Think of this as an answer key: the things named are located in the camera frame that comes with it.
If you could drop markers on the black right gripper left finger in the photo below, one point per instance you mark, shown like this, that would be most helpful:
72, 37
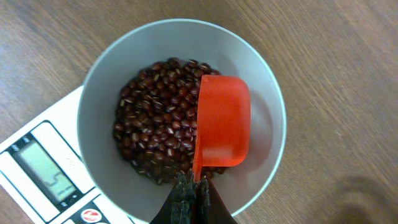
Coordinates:
177, 209

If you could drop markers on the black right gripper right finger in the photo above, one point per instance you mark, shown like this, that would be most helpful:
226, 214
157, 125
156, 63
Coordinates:
209, 207

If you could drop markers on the red measuring scoop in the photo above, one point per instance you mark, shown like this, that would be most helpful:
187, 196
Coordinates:
223, 123

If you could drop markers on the white digital kitchen scale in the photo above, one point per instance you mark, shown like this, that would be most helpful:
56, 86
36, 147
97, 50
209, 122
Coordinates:
42, 170

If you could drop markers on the white bowl on scale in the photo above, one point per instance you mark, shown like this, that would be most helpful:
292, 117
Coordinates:
223, 50

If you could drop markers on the red beans in bowl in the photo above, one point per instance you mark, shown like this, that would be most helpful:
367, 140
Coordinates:
155, 126

